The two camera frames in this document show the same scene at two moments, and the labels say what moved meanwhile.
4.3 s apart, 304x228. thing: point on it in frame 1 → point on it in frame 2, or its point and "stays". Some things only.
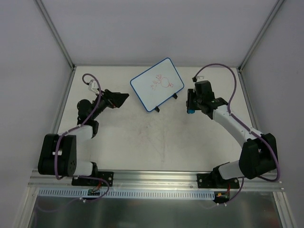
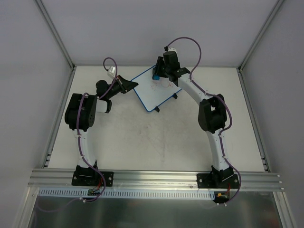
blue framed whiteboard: [157, 84] stays
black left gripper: [110, 99] → [122, 84]
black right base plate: [212, 181] stays
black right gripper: [190, 100] → [160, 70]
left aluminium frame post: [55, 32] stays
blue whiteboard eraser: [191, 111] → [156, 77]
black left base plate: [108, 176] stays
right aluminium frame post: [277, 6] stays
